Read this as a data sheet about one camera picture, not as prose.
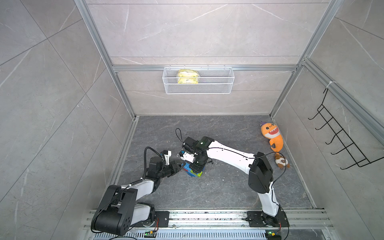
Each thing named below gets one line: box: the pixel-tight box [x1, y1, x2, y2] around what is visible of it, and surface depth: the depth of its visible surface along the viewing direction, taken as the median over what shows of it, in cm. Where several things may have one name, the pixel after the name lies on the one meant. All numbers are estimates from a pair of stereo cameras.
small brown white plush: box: [275, 154, 291, 169], surface depth 92 cm
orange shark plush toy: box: [260, 121, 284, 155], surface depth 103 cm
